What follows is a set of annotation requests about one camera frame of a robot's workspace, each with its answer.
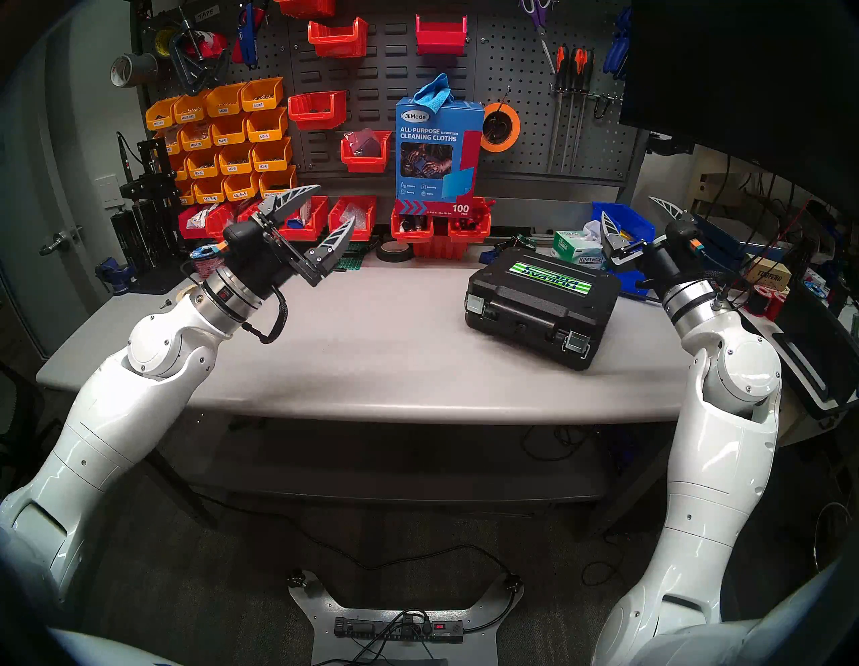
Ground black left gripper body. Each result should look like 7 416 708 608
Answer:
223 209 331 301

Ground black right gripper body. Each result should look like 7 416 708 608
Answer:
603 213 715 294

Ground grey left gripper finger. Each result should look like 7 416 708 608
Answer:
257 184 323 230
310 215 358 277

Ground black plastic tool box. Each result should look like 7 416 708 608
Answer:
464 247 623 371

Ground Kimtech wipes box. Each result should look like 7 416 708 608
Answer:
552 220 608 269

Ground small cardboard box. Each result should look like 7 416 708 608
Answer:
745 255 794 291

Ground black open case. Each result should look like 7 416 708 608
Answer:
772 282 859 420

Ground orange bin labelled M4-0.7X8 HEX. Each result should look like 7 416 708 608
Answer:
258 166 298 195

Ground blue plastic bin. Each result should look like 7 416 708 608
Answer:
591 200 657 244
616 267 662 297

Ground red bin holding screw bags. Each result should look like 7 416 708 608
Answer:
329 196 378 242

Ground orange bin labelled M3-6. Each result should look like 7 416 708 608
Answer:
251 138 294 173

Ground blue storage crate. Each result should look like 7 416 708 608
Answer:
681 215 793 276

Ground orange bin labelled M3-8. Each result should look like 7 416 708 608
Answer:
216 144 256 175

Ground red bin holding black parts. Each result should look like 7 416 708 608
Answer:
391 207 435 244

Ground orange bin labelled M3-4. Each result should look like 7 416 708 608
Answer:
246 107 289 143

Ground red bin holding bag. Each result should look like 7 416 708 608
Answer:
340 131 392 173

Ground dark perforated pegboard panel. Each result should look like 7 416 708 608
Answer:
138 0 293 202
473 0 642 183

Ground orange bin labelled M4-6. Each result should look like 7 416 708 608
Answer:
209 115 250 147

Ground orange bin labelled M3X6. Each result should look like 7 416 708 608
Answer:
240 77 285 113

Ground black soldering stand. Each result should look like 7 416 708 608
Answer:
109 138 195 296

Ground orange bin labelled M3X8 BAD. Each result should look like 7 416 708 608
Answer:
172 94 210 125

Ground blue cleaning cloths carton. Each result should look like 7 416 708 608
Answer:
395 96 485 217

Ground black monitor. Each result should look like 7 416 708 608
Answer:
619 0 859 222

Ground orange tape roll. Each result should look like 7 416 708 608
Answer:
481 102 521 154

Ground blue bench vise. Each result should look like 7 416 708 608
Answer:
94 257 138 296

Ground grey C-clamp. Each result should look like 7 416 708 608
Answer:
193 55 230 96
168 5 210 96

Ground orange bin labelled M3X5X4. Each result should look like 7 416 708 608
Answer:
145 99 181 131

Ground dark louvered panel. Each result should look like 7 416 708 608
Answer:
287 0 478 177

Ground blue hanging clamps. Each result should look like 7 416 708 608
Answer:
602 7 633 81

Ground blue microfiber cloth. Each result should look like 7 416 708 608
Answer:
414 73 452 115

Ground dark red plastic bin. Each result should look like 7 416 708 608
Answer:
415 15 468 56

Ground black power strip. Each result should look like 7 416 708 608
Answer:
334 616 465 644

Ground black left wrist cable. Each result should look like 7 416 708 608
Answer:
242 285 289 345

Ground purple handled scissors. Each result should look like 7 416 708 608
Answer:
520 0 558 76

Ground silver door handle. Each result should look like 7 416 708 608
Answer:
39 226 85 257

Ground silver duct tape roll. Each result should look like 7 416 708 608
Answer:
109 52 160 88

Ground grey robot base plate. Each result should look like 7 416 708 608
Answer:
287 571 524 666

